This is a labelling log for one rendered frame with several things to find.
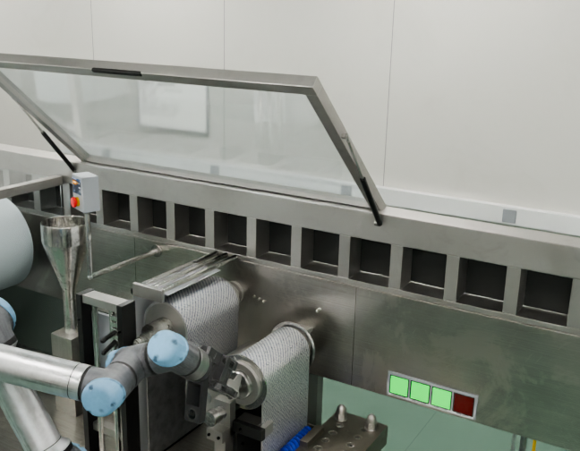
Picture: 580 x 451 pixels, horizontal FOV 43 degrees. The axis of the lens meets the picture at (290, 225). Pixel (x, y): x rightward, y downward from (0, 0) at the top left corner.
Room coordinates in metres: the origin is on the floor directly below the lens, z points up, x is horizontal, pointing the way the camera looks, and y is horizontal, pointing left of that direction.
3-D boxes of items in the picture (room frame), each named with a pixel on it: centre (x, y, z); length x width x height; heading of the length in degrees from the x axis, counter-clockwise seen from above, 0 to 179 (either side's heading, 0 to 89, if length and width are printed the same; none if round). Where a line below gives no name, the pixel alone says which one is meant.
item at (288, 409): (1.76, 0.00, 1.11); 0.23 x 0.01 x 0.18; 150
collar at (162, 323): (1.79, 0.34, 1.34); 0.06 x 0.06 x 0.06; 60
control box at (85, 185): (1.99, 0.58, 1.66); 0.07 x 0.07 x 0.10; 39
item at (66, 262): (2.14, 0.68, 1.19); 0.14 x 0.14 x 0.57
